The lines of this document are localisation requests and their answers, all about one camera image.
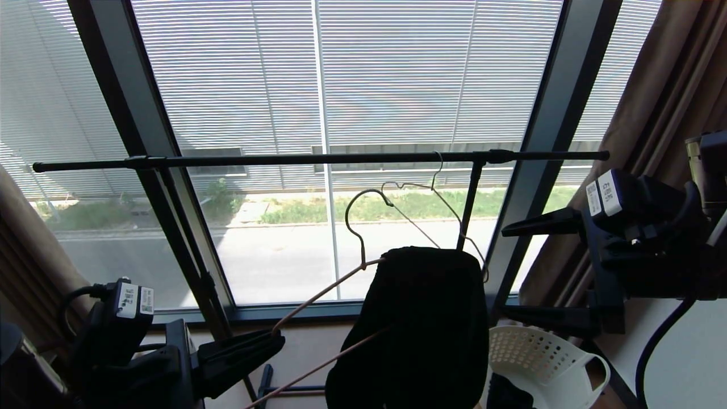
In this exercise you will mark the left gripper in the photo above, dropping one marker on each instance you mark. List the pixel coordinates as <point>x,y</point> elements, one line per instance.
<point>147,386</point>

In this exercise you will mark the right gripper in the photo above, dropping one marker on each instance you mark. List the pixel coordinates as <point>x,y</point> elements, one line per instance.
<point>653,272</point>

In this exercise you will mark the pink clothes hanger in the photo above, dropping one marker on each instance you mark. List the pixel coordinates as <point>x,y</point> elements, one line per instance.
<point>318,294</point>
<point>448,207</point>

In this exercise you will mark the white laundry basket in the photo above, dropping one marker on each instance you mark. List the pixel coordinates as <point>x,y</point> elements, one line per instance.
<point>545,358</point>

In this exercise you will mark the black clothes rack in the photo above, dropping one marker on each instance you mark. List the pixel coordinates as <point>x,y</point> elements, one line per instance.
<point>284,159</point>

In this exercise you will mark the black garment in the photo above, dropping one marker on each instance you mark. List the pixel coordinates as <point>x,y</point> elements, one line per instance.
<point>508,397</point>

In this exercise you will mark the brown curtain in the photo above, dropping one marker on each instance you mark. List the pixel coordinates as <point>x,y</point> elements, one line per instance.
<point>642,113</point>
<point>28,255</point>

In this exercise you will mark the window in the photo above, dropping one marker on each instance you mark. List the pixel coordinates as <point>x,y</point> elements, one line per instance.
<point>397,74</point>

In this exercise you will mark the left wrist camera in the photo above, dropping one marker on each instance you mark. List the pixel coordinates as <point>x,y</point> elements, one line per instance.
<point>113,329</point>

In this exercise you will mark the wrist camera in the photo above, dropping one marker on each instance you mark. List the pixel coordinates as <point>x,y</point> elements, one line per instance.
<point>113,329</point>
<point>636,199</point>

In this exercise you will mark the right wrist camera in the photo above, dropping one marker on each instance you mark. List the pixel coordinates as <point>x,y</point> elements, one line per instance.
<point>636,199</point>

